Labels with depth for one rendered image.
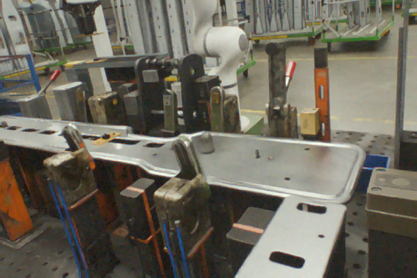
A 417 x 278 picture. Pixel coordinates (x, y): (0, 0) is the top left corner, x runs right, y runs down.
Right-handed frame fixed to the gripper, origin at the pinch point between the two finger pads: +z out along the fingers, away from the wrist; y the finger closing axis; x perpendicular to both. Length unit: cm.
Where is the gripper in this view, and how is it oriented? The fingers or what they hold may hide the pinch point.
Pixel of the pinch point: (86, 24)
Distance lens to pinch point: 98.2
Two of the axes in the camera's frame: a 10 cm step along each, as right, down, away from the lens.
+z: 1.6, 9.3, 3.2
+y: -5.5, 3.5, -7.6
